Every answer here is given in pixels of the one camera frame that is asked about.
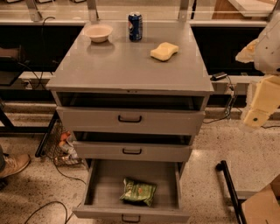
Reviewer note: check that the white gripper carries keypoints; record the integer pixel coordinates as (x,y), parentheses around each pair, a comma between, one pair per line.
(269,51)

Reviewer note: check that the green jalapeno chip bag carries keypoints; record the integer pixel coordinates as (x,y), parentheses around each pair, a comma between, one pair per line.
(138,192)

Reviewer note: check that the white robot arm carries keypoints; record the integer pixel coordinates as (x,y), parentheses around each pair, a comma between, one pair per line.
(264,98)

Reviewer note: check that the grey drawer cabinet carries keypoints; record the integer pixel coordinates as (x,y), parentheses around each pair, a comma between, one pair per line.
(119,66)

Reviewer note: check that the grey top drawer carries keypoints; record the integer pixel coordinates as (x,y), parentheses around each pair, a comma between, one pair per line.
(131,113)

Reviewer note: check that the grey drawer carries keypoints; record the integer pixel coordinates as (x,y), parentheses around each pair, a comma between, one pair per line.
(104,188)
(124,146)
(131,113)

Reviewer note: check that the grey middle drawer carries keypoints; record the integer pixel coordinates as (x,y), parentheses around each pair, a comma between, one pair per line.
(124,146)

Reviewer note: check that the grey bottom drawer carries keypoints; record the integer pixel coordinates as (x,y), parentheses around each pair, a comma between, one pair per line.
(104,188)

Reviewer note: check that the black power adapter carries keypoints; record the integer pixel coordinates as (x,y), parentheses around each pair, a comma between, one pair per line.
(218,76)

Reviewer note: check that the yellow sponge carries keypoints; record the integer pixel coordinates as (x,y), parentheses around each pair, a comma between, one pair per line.
(164,51)

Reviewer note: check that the brown cardboard box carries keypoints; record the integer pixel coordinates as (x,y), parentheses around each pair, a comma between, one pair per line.
(263,207)

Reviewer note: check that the blue pepsi can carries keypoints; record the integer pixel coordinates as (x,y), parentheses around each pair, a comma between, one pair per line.
(135,20)

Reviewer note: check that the white paper bowl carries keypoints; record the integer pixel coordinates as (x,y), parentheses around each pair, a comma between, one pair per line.
(98,33)

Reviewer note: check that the tan leather shoe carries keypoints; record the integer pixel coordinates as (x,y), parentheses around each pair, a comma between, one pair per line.
(13,165)

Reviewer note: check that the black metal cart frame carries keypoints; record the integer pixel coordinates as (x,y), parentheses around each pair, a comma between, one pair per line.
(222,166)

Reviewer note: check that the wire basket with snacks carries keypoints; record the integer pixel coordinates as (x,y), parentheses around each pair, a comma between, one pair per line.
(60,147)

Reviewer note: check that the black table leg frame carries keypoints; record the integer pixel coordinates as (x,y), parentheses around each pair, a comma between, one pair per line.
(21,118)

